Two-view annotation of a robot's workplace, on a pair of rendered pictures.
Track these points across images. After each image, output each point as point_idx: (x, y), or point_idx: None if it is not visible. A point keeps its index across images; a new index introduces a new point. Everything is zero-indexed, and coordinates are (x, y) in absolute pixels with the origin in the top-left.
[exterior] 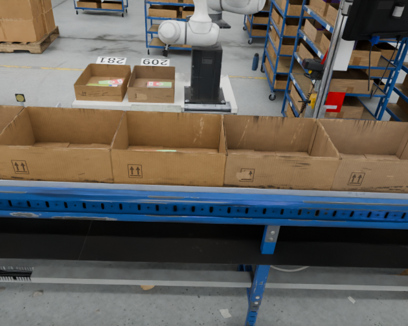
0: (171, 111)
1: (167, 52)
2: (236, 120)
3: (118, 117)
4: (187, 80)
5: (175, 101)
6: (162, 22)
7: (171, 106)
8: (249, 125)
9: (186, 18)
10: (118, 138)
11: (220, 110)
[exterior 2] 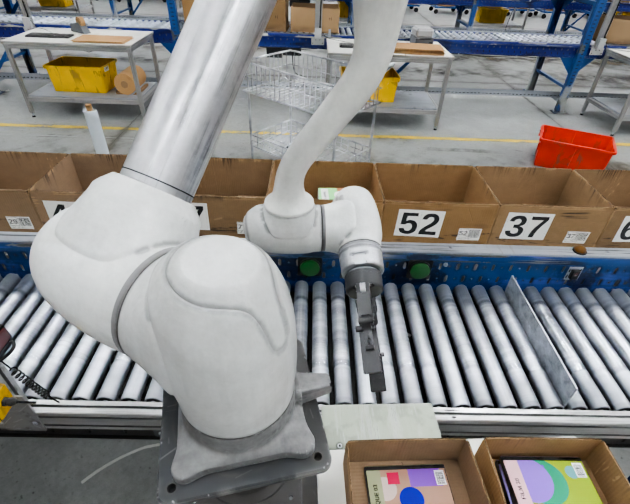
0: (344, 416)
1: None
2: (248, 203)
3: (391, 209)
4: None
5: (340, 472)
6: (370, 195)
7: (345, 442)
8: (232, 208)
9: (329, 391)
10: (376, 184)
11: None
